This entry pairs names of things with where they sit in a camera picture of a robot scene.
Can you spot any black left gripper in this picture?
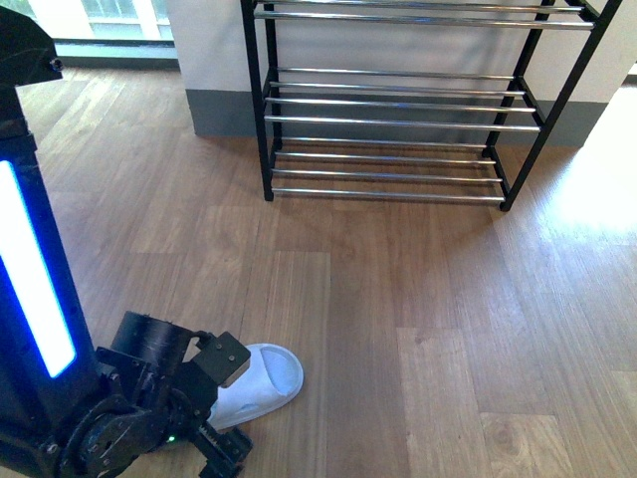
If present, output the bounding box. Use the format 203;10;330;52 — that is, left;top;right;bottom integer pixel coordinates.
55;312;253;477

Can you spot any light blue slipper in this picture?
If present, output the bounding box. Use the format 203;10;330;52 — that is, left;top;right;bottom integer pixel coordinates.
208;343;305;430

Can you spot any black metal shoe rack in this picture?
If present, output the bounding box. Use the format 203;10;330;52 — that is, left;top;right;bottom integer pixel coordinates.
240;1;621;211

